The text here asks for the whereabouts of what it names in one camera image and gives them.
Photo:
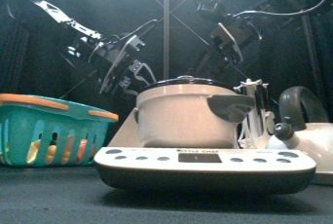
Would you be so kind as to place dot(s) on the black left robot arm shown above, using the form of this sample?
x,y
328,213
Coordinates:
x,y
48,7

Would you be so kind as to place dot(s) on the black pot lid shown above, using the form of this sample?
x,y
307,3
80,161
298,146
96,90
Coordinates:
x,y
187,82

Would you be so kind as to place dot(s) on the white toy utensil stand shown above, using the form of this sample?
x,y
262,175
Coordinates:
x,y
254,114

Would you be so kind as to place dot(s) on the orange yellow toy food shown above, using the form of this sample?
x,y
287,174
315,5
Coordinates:
x,y
53,151

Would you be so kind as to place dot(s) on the white toy induction cooktop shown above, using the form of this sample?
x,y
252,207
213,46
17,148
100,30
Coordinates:
x,y
204,166

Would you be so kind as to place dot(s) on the grey metal frame pole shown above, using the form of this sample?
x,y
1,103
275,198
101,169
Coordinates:
x,y
167,26

